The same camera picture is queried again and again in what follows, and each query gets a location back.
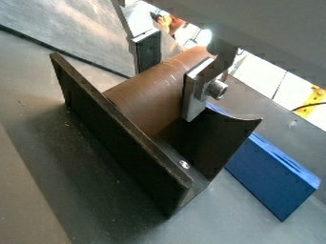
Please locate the blue foam shape board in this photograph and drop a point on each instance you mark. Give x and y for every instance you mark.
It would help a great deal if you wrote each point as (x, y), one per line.
(279, 181)

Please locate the black curved cradle stand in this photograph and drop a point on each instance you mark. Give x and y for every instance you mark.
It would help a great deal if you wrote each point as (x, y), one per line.
(174, 162)

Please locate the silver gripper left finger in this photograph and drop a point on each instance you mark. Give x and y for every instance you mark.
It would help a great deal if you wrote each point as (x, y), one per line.
(142, 34)

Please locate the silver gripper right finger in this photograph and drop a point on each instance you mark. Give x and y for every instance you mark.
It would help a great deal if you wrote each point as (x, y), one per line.
(202, 82)

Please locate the brown cylinder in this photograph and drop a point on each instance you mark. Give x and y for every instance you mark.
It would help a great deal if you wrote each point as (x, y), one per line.
(149, 97)

